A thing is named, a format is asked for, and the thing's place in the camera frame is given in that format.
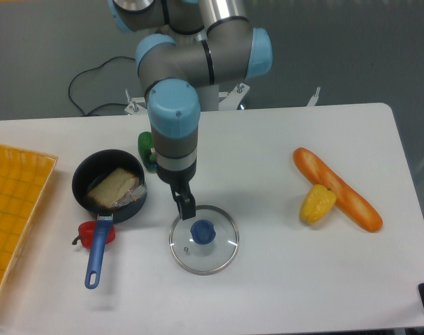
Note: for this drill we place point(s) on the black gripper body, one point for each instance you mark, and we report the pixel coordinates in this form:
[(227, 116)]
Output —
[(177, 180)]

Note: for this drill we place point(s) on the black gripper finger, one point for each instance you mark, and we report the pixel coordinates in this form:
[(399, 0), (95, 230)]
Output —
[(188, 206), (177, 197)]

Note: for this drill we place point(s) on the glass pot lid blue knob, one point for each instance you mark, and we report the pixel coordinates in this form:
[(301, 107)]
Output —
[(205, 244)]

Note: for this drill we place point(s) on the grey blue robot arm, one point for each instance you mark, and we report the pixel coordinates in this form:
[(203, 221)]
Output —
[(195, 44)]

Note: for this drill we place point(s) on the bread slice in pot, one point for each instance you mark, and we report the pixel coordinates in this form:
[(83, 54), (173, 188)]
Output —
[(112, 188)]

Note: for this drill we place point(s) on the clear plastic wrap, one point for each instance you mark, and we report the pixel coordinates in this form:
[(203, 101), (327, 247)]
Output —
[(132, 195)]

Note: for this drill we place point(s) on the green bell pepper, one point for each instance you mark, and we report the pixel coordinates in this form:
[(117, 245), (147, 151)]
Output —
[(146, 151)]

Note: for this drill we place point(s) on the red bell pepper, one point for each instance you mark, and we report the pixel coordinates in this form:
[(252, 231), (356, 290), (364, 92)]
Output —
[(86, 234)]

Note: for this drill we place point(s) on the yellow bell pepper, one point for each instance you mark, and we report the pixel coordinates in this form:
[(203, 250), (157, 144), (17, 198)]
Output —
[(317, 203)]

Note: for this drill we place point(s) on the orange baguette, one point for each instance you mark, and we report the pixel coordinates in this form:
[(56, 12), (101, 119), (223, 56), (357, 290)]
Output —
[(355, 206)]

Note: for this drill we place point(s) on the yellow woven basket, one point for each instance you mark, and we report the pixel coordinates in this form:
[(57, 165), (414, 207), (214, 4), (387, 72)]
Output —
[(24, 175)]

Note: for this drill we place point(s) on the black saucepan blue handle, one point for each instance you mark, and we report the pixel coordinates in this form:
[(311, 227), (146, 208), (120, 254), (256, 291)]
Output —
[(94, 169)]

